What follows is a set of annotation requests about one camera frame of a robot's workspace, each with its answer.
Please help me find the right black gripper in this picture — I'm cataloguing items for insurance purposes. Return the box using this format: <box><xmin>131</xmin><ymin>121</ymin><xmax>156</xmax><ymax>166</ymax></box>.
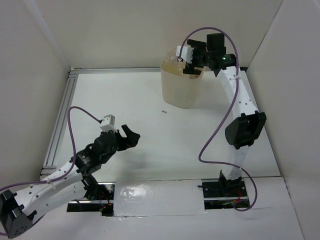
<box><xmin>182</xmin><ymin>38</ymin><xmax>213</xmax><ymax>75</ymax></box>

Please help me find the clear bottle red cap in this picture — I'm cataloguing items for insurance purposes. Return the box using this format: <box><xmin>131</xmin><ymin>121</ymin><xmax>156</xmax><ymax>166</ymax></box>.
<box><xmin>182</xmin><ymin>62</ymin><xmax>204</xmax><ymax>76</ymax></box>

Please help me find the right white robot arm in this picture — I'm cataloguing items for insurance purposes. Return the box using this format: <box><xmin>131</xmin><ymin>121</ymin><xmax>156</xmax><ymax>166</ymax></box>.
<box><xmin>183</xmin><ymin>33</ymin><xmax>267</xmax><ymax>196</ymax></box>

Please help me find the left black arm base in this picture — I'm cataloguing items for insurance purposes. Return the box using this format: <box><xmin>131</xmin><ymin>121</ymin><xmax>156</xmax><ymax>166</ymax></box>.
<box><xmin>66</xmin><ymin>175</ymin><xmax>115</xmax><ymax>217</ymax></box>

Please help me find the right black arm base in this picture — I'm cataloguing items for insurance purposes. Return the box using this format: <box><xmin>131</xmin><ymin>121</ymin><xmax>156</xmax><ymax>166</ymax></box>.
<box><xmin>197</xmin><ymin>171</ymin><xmax>250</xmax><ymax>210</ymax></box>

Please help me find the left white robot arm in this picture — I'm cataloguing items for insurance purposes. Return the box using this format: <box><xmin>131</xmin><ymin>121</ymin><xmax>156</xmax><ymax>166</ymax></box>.
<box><xmin>0</xmin><ymin>124</ymin><xmax>141</xmax><ymax>239</ymax></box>

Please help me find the beige plastic bin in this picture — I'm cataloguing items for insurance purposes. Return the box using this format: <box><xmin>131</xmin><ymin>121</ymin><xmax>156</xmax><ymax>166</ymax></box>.
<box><xmin>160</xmin><ymin>46</ymin><xmax>205</xmax><ymax>109</ymax></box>

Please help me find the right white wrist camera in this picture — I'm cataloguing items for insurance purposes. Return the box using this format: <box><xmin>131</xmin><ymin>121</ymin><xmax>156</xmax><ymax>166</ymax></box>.
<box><xmin>176</xmin><ymin>45</ymin><xmax>194</xmax><ymax>64</ymax></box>

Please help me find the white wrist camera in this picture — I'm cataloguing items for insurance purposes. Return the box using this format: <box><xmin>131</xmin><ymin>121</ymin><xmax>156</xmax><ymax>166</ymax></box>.
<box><xmin>99</xmin><ymin>114</ymin><xmax>117</xmax><ymax>133</ymax></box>
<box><xmin>176</xmin><ymin>45</ymin><xmax>194</xmax><ymax>64</ymax></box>

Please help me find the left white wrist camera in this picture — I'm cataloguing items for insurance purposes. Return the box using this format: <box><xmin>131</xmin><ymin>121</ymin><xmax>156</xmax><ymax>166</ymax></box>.
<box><xmin>99</xmin><ymin>114</ymin><xmax>117</xmax><ymax>133</ymax></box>

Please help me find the aluminium frame rail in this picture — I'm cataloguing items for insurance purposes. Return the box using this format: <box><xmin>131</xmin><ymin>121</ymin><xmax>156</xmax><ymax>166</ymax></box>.
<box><xmin>38</xmin><ymin>66</ymin><xmax>248</xmax><ymax>182</ymax></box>

